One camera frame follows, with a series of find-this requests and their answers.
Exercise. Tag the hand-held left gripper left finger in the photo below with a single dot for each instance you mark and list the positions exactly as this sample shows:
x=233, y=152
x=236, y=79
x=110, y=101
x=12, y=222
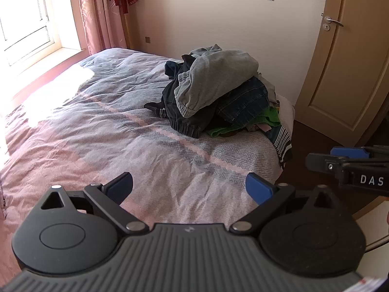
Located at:
x=121, y=185

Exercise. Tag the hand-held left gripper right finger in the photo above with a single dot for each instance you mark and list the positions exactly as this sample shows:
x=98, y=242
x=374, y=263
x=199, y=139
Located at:
x=258, y=188

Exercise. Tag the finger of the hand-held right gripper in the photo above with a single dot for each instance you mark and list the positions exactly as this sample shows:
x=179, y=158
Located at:
x=322, y=161
x=349, y=152

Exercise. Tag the grey sweatshirt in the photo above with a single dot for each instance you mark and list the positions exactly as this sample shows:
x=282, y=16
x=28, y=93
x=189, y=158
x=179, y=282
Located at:
x=212, y=76

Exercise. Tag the striped garment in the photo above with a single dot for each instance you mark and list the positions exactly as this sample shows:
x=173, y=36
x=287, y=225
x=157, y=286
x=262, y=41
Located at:
x=282, y=146

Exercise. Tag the pink garment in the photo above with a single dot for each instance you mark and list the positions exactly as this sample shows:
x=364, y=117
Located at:
x=258, y=126

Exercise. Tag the white garment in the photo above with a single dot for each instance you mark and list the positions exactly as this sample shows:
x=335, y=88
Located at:
x=285, y=109

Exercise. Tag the pink grey striped blanket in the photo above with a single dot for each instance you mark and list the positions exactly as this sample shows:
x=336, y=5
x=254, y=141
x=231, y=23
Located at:
x=91, y=127

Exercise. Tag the green garment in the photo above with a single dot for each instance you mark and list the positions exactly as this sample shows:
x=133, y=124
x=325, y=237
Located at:
x=267, y=117

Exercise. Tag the black striped sock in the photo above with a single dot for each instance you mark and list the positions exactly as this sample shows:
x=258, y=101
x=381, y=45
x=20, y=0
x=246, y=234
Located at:
x=155, y=109

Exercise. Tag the beige door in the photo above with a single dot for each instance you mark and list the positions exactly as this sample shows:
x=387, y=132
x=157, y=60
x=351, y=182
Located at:
x=349, y=67

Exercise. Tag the blue denim jeans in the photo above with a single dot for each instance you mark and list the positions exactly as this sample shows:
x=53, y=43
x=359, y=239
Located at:
x=243, y=100

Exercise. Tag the black jacket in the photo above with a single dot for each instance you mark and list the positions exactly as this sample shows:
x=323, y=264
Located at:
x=188, y=121

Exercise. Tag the navy garment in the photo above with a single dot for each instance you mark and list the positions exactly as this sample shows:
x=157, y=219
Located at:
x=173, y=68

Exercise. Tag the wooden window sill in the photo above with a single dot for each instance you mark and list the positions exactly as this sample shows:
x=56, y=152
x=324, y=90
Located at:
x=45, y=70

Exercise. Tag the grey-blue garment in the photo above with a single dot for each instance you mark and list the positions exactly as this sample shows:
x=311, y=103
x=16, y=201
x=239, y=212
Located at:
x=202, y=50

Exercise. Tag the wooden coat stand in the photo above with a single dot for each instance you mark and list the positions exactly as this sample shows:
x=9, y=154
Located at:
x=125, y=27

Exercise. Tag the pink curtain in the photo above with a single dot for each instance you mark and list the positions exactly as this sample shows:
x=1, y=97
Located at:
x=94, y=15

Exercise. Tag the window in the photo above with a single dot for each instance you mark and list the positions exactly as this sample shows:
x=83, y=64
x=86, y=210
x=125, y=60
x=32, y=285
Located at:
x=24, y=12

